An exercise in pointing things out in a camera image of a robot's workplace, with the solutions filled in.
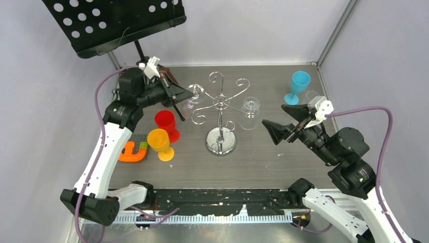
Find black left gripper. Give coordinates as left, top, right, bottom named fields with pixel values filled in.
left=137, top=72, right=194, bottom=108

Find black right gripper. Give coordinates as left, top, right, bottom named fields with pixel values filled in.
left=261, top=102, right=337, bottom=164

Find red wine glass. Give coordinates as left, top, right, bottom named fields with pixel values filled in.
left=154, top=110, right=180, bottom=143

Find blue wine glass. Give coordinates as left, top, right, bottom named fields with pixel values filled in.
left=284, top=71, right=311, bottom=105

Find yellow wine glass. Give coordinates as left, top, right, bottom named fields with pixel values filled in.
left=147, top=129, right=175, bottom=161

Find chrome wine glass rack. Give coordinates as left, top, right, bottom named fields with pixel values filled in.
left=191, top=71, right=250, bottom=156

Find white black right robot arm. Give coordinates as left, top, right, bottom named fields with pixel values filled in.
left=262, top=101, right=414, bottom=242

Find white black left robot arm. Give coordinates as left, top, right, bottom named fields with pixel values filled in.
left=60, top=66, right=193, bottom=226

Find clear ribbed wine glass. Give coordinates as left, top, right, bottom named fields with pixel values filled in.
left=239, top=97, right=261, bottom=130

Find brown wooden metronome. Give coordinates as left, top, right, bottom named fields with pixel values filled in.
left=159, top=65, right=178, bottom=84

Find grey building baseplate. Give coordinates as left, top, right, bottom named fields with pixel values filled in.
left=129, top=134, right=149, bottom=163

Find lime green building brick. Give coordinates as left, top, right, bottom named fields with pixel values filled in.
left=139, top=141, right=148, bottom=150

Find orange curved toy tube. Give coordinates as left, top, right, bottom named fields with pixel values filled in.
left=118, top=141, right=148, bottom=163

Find black music stand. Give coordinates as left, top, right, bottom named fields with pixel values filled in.
left=44, top=1, right=187, bottom=100

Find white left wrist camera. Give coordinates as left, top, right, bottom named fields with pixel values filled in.
left=138, top=56, right=160, bottom=80

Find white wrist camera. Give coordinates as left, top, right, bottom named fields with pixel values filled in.
left=305, top=96, right=334, bottom=129
left=138, top=56, right=160, bottom=80

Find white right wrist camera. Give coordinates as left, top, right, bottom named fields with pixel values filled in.
left=305, top=96, right=334, bottom=129

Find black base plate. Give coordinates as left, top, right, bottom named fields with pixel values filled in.
left=134, top=189, right=311, bottom=217

